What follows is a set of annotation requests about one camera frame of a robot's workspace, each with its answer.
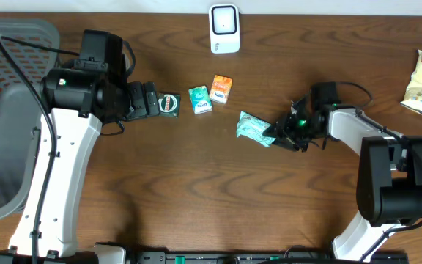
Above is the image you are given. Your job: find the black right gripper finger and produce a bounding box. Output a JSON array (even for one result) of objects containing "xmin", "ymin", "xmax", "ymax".
[
  {"xmin": 273, "ymin": 139, "xmax": 300, "ymax": 151},
  {"xmin": 263, "ymin": 124, "xmax": 281, "ymax": 139}
]

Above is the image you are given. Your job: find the green Zam-Buk box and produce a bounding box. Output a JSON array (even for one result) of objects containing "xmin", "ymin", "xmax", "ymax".
[{"xmin": 158, "ymin": 93, "xmax": 181, "ymax": 118}]

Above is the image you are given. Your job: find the teal wrapper pack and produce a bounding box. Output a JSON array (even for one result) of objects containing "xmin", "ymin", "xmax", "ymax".
[{"xmin": 236, "ymin": 111, "xmax": 275, "ymax": 147}]

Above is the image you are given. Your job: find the teal tissue pack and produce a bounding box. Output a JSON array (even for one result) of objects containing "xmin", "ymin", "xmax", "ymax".
[{"xmin": 188, "ymin": 86, "xmax": 212, "ymax": 114}]

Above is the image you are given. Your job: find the orange tissue pack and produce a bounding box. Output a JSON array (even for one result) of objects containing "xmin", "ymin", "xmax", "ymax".
[{"xmin": 209, "ymin": 75, "xmax": 233, "ymax": 104}]

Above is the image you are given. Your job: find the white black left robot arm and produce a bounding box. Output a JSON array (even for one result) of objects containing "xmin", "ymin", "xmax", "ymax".
[{"xmin": 0, "ymin": 30, "xmax": 160, "ymax": 264}]

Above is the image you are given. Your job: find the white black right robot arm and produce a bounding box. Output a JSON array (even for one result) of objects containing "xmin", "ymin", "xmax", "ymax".
[{"xmin": 263, "ymin": 81, "xmax": 422, "ymax": 263}]

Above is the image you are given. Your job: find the white barcode scanner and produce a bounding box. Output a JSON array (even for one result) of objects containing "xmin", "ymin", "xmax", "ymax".
[{"xmin": 208, "ymin": 4, "xmax": 241, "ymax": 54}]

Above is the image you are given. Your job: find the grey plastic mesh basket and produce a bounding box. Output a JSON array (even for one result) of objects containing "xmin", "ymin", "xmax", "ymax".
[{"xmin": 0, "ymin": 18, "xmax": 59, "ymax": 219}]

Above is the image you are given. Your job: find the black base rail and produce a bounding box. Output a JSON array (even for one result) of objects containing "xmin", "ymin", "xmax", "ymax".
[{"xmin": 126, "ymin": 250, "xmax": 410, "ymax": 264}]

